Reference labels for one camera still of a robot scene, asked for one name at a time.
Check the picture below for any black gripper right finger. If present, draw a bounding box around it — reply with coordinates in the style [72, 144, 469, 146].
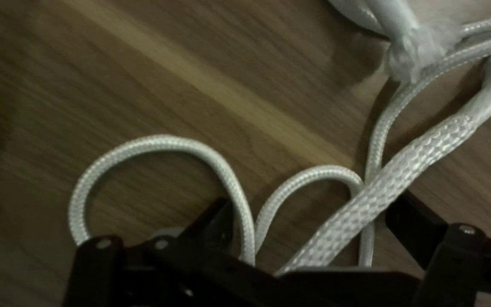
[385, 190, 491, 307]

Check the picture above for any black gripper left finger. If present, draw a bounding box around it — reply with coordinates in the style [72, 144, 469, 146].
[63, 195, 285, 307]

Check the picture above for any thick white braided rope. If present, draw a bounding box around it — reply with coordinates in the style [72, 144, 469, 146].
[276, 0, 491, 279]

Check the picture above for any thin white rope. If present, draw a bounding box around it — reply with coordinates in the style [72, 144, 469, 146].
[67, 11, 491, 270]

